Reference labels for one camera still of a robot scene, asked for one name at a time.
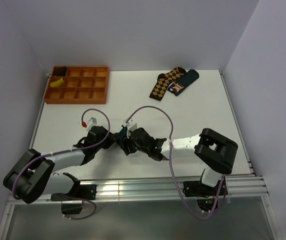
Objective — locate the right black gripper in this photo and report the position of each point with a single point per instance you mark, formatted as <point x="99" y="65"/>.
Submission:
<point x="124" y="146"/>

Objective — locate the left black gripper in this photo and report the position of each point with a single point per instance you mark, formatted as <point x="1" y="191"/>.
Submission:
<point x="111" y="141"/>

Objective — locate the green reindeer sock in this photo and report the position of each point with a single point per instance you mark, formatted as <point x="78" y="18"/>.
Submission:
<point x="121" y="137"/>

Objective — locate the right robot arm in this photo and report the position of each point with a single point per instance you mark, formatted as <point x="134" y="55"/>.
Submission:
<point x="215" y="150"/>

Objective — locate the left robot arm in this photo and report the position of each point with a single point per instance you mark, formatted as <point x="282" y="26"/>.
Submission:
<point x="35" y="175"/>

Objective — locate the orange compartment tray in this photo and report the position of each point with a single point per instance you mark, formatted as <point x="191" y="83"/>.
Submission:
<point x="82" y="85"/>

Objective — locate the rolled yellow sock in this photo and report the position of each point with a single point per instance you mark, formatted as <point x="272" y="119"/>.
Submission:
<point x="57" y="83"/>

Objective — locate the brown argyle sock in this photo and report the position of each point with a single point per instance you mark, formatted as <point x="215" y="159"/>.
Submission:
<point x="164" y="80"/>

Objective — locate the rolled black sock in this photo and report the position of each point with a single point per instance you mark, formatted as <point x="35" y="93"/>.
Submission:
<point x="59" y="71"/>

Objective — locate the navy snowman sock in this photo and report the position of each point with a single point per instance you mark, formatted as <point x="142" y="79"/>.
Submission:
<point x="178" y="86"/>

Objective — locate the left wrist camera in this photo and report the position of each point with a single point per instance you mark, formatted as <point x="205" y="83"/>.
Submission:
<point x="88" y="125"/>

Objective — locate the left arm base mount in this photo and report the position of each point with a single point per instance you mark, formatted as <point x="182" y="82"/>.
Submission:
<point x="83" y="193"/>

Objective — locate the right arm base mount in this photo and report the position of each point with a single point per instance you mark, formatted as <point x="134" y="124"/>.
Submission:
<point x="205" y="195"/>

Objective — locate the aluminium front rail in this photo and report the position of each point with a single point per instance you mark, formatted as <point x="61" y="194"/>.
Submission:
<point x="161" y="189"/>

